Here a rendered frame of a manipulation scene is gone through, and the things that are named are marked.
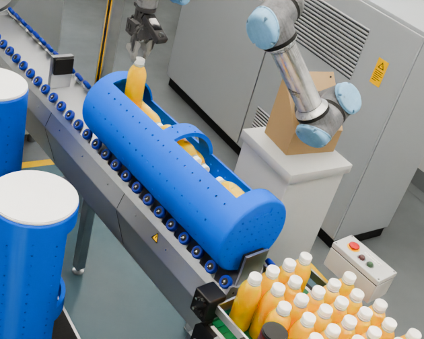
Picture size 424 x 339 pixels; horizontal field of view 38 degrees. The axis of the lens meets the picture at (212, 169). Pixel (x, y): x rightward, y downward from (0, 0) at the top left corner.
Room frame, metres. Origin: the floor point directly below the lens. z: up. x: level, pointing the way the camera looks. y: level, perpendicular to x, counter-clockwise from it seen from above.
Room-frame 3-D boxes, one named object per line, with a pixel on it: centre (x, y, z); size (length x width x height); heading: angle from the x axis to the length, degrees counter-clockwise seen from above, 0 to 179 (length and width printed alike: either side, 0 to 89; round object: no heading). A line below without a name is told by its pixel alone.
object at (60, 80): (2.47, 0.77, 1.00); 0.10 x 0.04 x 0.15; 137
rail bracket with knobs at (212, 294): (1.39, -0.10, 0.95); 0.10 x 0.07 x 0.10; 137
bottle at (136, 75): (2.10, 0.37, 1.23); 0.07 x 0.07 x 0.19
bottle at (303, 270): (1.55, -0.36, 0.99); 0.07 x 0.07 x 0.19
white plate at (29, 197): (1.55, 0.52, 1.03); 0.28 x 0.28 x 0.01
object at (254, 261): (1.57, -0.21, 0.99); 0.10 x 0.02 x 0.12; 137
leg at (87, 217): (2.33, 0.51, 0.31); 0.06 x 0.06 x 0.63; 47
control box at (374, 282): (1.64, -0.56, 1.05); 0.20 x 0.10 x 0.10; 47
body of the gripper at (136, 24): (2.12, 0.39, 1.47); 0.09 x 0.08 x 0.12; 47
